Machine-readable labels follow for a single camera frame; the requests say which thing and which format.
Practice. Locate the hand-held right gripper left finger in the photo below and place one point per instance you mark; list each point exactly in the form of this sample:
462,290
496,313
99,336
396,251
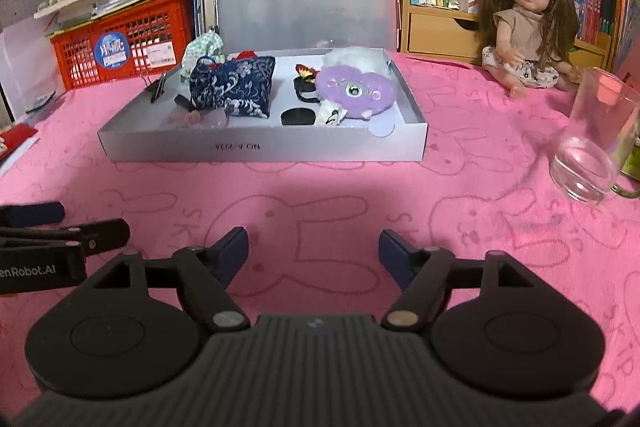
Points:
238,249

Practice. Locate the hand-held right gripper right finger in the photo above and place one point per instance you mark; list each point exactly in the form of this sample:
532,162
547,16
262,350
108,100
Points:
392,252

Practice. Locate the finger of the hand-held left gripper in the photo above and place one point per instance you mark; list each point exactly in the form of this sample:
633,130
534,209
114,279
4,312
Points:
35,214
100,234

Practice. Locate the silver cardboard box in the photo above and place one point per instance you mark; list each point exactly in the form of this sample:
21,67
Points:
250,147

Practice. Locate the clear plastic bag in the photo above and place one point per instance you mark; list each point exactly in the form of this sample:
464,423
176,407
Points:
200,119

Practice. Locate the white charger plug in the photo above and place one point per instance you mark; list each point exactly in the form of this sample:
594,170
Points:
330,114

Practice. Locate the blue patterned fabric pouch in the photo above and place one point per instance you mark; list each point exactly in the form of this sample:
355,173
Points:
235,87

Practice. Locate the purple plush toy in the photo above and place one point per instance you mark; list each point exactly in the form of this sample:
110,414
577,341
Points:
355,92

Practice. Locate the yellow red crocheted toy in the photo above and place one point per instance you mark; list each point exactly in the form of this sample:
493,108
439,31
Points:
305,79

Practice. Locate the red crocheted flower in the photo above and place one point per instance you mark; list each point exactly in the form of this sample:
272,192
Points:
245,55

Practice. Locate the white fluffy pompom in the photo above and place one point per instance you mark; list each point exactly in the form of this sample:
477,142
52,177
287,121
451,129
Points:
355,57

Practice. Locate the green striped scrunchie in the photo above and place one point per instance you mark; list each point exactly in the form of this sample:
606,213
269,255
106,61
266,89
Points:
200,52

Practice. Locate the red booklet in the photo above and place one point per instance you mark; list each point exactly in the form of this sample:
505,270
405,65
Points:
15,142

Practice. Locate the pink rabbit print cloth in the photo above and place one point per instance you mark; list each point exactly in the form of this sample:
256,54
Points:
300,187

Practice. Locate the black remote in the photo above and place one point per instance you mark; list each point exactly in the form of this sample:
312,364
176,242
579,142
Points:
41,102

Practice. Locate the black binder clip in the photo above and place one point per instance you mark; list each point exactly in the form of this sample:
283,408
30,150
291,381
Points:
157,87

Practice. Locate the red plastic crate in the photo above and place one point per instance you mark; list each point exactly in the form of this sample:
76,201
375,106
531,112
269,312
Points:
150,32

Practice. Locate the wooden drawer organizer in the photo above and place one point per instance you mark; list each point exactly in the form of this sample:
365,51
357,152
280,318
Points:
435,37

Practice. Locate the clear glass mug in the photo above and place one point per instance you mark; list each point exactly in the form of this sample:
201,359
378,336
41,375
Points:
590,142

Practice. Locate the pink printed gift box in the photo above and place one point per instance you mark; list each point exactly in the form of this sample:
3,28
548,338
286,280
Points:
631,147

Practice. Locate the brown haired doll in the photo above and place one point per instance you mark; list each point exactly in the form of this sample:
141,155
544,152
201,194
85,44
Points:
525,22

